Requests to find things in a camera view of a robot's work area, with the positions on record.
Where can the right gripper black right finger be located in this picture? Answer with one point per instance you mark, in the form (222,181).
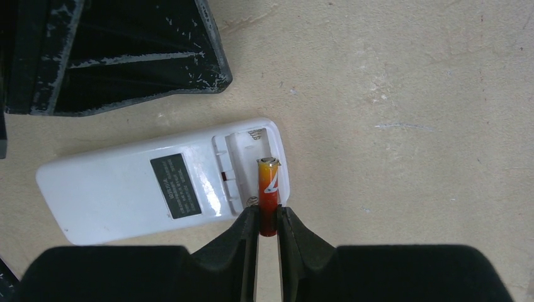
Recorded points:
(314,270)

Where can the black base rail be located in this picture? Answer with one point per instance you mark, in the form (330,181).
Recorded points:
(8,282)

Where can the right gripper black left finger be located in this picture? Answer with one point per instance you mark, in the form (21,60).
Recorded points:
(222,270)

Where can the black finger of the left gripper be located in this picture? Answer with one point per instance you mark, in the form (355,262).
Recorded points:
(81,58)

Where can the red orange AAA battery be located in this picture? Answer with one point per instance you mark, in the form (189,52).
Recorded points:
(268,195)

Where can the white remote control red face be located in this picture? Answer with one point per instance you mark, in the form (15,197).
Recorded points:
(166,183)

